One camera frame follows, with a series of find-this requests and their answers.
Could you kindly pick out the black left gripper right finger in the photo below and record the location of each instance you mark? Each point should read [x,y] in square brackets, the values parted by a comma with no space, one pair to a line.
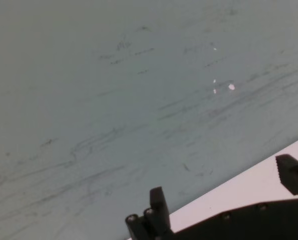
[292,175]

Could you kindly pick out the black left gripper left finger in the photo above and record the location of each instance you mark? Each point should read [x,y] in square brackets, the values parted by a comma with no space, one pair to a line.
[156,215]

